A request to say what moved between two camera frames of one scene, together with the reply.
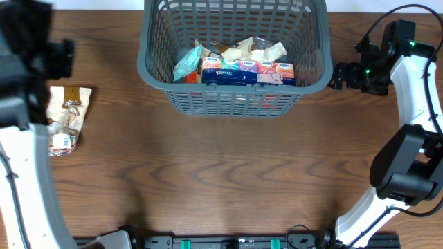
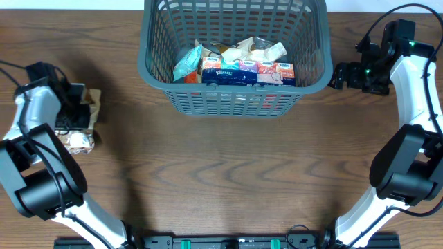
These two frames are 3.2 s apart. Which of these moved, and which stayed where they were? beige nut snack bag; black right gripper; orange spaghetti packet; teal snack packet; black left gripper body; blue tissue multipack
Moved: beige nut snack bag; black left gripper body
Stayed: black right gripper; teal snack packet; orange spaghetti packet; blue tissue multipack
